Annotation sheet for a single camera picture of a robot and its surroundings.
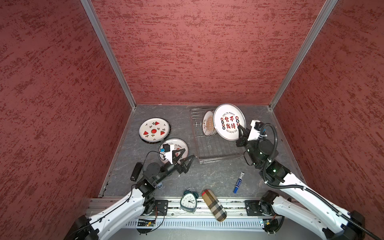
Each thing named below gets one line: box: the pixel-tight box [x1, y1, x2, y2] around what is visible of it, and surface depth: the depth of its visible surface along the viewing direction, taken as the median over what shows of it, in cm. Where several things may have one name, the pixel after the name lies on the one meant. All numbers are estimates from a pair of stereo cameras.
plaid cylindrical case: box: [202, 189, 227, 222], surface depth 74 cm
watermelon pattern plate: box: [138, 117, 171, 144], surface depth 103 cm
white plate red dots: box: [213, 103, 247, 141], surface depth 76 cm
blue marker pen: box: [233, 171, 245, 194], surface depth 83 cm
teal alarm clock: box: [179, 187, 199, 214], surface depth 74 cm
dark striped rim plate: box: [138, 117, 172, 144], surface depth 103 cm
